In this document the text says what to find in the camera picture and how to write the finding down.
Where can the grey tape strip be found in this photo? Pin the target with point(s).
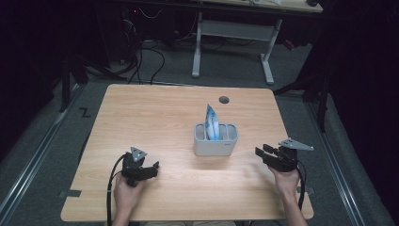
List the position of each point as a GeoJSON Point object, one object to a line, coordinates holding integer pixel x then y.
{"type": "Point", "coordinates": [309, 190]}
{"type": "Point", "coordinates": [73, 193]}

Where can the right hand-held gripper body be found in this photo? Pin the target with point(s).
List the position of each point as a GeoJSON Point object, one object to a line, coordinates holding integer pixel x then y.
{"type": "Point", "coordinates": [287, 157]}

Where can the person's right hand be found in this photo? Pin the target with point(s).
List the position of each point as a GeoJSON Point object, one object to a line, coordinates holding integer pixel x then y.
{"type": "Point", "coordinates": [287, 182]}

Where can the metal floor rail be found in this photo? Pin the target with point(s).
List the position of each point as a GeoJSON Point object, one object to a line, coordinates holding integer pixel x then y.
{"type": "Point", "coordinates": [31, 169]}
{"type": "Point", "coordinates": [338, 169]}

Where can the person's left hand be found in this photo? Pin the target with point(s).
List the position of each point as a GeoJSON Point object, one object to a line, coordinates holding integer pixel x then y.
{"type": "Point", "coordinates": [125, 196]}

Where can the black stand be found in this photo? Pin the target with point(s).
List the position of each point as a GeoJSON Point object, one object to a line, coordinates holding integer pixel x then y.
{"type": "Point", "coordinates": [320, 94]}
{"type": "Point", "coordinates": [67, 81]}

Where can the grey desk organizer container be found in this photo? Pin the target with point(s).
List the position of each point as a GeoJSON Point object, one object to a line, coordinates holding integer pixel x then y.
{"type": "Point", "coordinates": [215, 146]}

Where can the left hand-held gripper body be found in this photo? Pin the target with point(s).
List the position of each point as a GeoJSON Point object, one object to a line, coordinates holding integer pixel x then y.
{"type": "Point", "coordinates": [133, 168]}

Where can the blue and white packet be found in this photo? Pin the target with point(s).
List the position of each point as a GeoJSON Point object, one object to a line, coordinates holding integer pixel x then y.
{"type": "Point", "coordinates": [212, 124]}

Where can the wooden desk with white legs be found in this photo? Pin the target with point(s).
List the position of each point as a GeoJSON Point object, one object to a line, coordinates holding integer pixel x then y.
{"type": "Point", "coordinates": [235, 29]}

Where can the black floor tape mark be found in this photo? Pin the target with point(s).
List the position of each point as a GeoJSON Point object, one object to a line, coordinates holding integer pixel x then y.
{"type": "Point", "coordinates": [84, 112]}

